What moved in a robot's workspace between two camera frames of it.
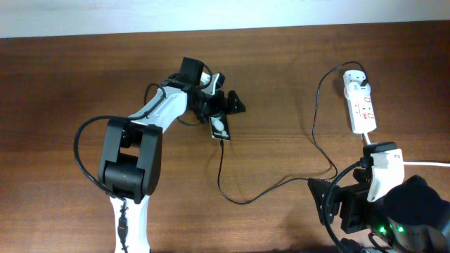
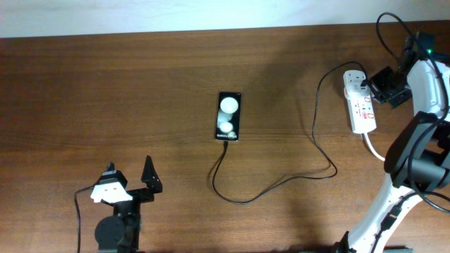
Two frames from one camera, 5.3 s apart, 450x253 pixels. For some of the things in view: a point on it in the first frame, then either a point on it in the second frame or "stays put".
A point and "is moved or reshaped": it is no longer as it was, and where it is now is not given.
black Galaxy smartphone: x=219 y=126 is moved or reshaped
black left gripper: x=219 y=107 -> x=152 y=183
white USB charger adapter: x=354 y=91 stays put
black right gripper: x=351 y=200 -> x=375 y=83
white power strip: x=361 y=107 stays put
